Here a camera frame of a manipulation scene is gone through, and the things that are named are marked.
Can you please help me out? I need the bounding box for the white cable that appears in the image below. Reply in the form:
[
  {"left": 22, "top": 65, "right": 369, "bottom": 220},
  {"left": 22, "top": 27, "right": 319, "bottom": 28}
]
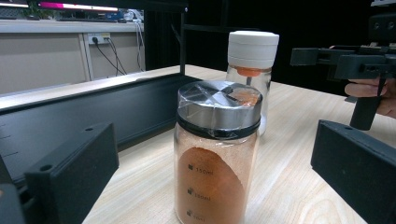
[{"left": 134, "top": 18, "right": 146, "bottom": 73}]

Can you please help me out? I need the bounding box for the white power socket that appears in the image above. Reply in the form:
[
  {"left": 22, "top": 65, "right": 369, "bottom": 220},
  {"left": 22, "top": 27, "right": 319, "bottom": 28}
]
[{"left": 88, "top": 33, "right": 111, "bottom": 45}]

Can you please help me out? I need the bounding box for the spice jar with metal lid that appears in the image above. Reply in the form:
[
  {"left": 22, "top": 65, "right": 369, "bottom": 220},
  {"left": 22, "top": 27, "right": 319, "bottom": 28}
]
[{"left": 173, "top": 79, "right": 263, "bottom": 224}]

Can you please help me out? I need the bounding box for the black metal rack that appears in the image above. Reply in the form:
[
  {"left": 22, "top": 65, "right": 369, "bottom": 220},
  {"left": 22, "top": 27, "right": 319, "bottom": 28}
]
[{"left": 0, "top": 0, "right": 261, "bottom": 188}]

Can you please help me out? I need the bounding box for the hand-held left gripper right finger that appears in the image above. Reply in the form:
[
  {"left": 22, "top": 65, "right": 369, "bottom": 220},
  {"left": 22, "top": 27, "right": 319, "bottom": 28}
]
[{"left": 310, "top": 119, "right": 396, "bottom": 224}]

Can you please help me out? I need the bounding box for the blue box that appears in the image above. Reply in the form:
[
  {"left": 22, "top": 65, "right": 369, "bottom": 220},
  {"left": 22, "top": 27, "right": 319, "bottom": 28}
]
[{"left": 104, "top": 10, "right": 126, "bottom": 22}]

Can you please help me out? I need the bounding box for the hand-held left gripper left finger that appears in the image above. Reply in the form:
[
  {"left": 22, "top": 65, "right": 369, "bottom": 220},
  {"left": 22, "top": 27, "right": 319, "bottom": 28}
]
[{"left": 24, "top": 122, "right": 120, "bottom": 224}]

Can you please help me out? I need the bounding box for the black curtain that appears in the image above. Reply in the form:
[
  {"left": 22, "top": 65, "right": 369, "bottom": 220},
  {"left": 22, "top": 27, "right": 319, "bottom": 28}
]
[{"left": 144, "top": 0, "right": 396, "bottom": 97}]

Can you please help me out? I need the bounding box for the monitor with pink strip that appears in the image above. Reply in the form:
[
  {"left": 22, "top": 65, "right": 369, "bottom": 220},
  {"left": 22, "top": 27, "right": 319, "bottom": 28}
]
[{"left": 36, "top": 0, "right": 120, "bottom": 13}]

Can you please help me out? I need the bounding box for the grey office desk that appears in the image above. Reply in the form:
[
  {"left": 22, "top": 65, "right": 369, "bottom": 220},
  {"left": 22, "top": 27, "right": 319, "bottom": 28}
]
[{"left": 0, "top": 19, "right": 146, "bottom": 96}]

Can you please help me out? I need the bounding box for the glass bottle with white lid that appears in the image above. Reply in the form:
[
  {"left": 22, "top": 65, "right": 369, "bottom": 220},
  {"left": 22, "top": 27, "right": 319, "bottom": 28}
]
[{"left": 225, "top": 30, "right": 280, "bottom": 136}]

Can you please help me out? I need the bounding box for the black power cable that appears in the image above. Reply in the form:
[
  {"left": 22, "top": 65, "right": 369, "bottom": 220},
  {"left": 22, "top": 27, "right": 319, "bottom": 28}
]
[
  {"left": 92, "top": 36, "right": 125, "bottom": 77},
  {"left": 106, "top": 37, "right": 128, "bottom": 76}
]

